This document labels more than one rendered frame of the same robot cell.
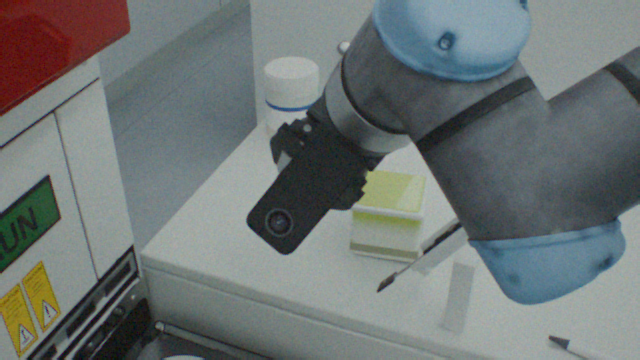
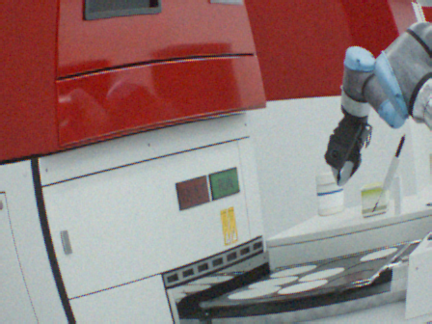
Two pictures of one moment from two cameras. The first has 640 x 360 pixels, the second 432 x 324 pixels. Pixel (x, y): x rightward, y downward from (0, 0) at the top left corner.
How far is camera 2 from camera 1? 188 cm
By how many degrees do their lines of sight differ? 32
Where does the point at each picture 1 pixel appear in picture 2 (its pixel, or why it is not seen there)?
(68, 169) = (241, 172)
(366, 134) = (353, 106)
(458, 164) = (369, 91)
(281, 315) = (337, 239)
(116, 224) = (256, 217)
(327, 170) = (347, 133)
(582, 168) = not seen: hidden behind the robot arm
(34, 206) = (232, 176)
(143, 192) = not seen: outside the picture
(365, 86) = (348, 85)
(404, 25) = (349, 60)
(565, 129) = not seen: hidden behind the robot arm
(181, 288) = (288, 251)
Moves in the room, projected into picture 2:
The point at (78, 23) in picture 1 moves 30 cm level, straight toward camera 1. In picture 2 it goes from (253, 93) to (309, 88)
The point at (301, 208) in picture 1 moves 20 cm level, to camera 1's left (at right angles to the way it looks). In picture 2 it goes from (341, 148) to (243, 161)
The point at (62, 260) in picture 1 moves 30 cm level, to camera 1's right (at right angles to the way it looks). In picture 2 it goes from (239, 214) to (374, 188)
